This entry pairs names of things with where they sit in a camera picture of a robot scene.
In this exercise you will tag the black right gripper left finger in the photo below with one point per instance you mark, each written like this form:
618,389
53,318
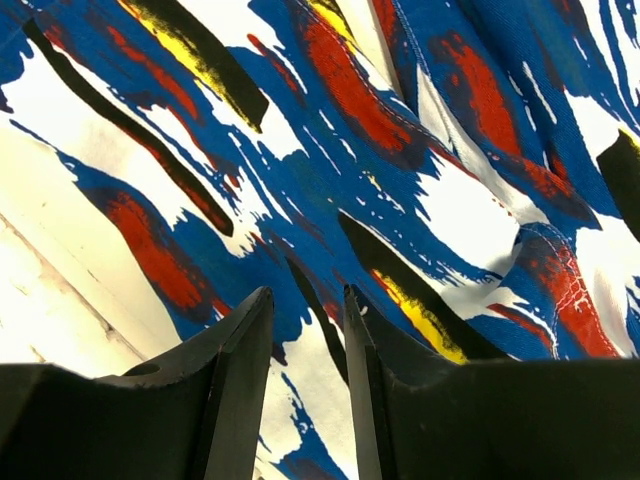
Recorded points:
192,412

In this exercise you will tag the blue patterned trousers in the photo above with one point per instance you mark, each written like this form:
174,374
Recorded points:
486,200

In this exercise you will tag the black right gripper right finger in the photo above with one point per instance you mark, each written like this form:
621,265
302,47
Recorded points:
417,415

